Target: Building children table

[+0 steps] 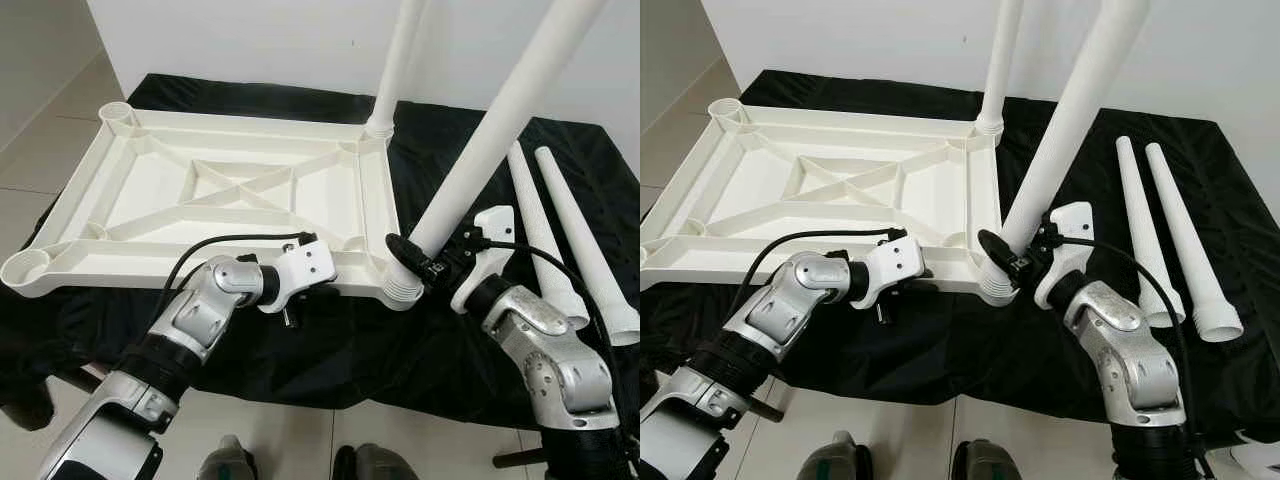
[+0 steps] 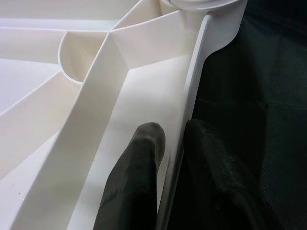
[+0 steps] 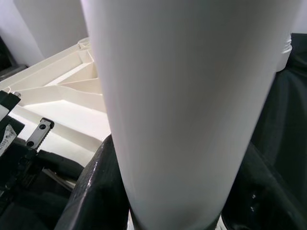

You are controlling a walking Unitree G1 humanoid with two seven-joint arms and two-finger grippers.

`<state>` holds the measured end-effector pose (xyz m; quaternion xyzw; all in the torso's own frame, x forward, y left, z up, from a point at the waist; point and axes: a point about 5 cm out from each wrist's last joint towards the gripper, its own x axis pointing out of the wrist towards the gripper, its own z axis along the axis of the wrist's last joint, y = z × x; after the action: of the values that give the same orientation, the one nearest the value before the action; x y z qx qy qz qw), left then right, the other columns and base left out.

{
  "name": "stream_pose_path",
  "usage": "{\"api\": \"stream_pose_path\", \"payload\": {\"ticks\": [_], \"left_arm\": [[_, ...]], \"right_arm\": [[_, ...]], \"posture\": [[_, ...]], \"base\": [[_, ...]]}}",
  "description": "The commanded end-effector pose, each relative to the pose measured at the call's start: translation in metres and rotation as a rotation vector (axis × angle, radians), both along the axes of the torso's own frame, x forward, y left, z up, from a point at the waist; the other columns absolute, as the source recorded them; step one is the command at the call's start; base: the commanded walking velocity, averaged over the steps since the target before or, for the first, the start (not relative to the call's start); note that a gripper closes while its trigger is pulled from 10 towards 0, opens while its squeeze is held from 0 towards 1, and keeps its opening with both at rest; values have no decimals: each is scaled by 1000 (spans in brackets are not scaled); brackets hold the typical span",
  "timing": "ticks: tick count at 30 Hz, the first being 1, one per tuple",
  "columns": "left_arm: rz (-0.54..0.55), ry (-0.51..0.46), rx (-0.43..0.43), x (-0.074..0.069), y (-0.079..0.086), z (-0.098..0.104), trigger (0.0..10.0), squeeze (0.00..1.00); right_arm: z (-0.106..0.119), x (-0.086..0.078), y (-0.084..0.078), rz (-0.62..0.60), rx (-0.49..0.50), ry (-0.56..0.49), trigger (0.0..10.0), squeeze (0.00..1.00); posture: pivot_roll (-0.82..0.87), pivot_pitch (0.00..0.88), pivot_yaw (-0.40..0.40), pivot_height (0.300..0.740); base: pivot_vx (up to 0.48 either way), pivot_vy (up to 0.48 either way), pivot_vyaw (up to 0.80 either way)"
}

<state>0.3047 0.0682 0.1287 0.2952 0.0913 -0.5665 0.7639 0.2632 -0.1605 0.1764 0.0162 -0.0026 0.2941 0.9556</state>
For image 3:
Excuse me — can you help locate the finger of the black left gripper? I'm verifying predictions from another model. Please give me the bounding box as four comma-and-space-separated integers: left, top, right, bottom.
37, 149, 83, 179

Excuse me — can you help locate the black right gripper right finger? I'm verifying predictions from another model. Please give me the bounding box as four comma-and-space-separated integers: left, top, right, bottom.
222, 141, 307, 230

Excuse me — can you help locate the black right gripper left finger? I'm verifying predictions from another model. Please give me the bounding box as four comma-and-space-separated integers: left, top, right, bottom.
55, 133, 130, 230

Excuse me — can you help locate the white plastic children table top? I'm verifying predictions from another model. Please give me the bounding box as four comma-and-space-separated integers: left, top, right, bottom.
0, 37, 108, 191

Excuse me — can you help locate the white tapered plastic table leg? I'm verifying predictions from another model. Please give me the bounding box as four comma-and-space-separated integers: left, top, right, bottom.
275, 32, 294, 72
80, 0, 297, 230

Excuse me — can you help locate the black table cloth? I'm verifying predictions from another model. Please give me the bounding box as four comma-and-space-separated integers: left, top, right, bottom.
0, 33, 307, 230

